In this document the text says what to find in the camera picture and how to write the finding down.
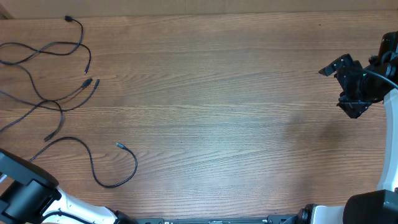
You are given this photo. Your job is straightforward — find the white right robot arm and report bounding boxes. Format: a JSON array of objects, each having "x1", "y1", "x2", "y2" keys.
[{"x1": 278, "y1": 32, "x2": 397, "y2": 224}]

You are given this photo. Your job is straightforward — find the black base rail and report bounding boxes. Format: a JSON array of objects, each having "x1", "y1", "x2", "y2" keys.
[{"x1": 134, "y1": 215, "x2": 297, "y2": 224}]

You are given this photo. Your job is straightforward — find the black USB cable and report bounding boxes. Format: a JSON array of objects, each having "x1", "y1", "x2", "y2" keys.
[
  {"x1": 28, "y1": 136, "x2": 139, "y2": 189},
  {"x1": 0, "y1": 15, "x2": 94, "y2": 102},
  {"x1": 0, "y1": 78, "x2": 101, "y2": 143}
]

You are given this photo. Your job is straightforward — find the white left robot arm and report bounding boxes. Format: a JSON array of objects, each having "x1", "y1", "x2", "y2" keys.
[{"x1": 1, "y1": 149, "x2": 136, "y2": 224}]

